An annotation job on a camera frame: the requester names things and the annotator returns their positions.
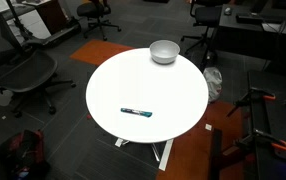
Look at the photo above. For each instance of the grey computer mouse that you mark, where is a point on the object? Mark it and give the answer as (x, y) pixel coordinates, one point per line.
(228, 11)

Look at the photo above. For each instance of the small white paper scrap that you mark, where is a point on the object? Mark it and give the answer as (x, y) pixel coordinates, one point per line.
(208, 127)

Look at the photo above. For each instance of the black electric scooter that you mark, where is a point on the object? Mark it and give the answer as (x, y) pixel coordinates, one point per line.
(54, 36)

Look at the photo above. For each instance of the black upright beam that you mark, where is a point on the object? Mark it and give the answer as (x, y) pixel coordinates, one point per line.
(216, 153)

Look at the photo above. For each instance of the white round bowl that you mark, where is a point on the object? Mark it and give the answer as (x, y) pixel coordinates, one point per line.
(164, 53)

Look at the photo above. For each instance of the black padded office chair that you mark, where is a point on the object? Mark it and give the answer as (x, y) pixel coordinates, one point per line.
(208, 15)
(93, 10)

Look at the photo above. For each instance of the red and black bag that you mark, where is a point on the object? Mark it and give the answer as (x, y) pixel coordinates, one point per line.
(26, 150)

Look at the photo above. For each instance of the dark brown cabinet panel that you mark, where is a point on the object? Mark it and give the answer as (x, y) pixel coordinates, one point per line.
(53, 16)

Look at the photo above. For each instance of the black keyboard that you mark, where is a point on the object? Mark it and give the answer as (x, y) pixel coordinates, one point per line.
(249, 18)

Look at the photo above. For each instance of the white cabinet with counter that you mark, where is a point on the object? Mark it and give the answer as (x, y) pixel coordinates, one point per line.
(33, 23)

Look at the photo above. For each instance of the black workbench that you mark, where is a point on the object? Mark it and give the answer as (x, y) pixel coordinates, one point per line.
(276, 133)

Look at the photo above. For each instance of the black mesh office chair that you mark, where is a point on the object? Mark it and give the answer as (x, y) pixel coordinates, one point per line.
(26, 71)

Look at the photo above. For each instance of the white table base legs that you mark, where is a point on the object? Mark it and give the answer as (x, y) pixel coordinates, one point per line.
(166, 156)

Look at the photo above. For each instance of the black office desk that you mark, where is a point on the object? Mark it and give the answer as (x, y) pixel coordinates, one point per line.
(246, 36)

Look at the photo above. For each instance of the white plastic trash bag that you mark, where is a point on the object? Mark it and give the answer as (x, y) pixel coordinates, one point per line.
(213, 83)

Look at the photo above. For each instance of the teal marker pen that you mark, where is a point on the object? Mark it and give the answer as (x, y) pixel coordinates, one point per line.
(136, 112)

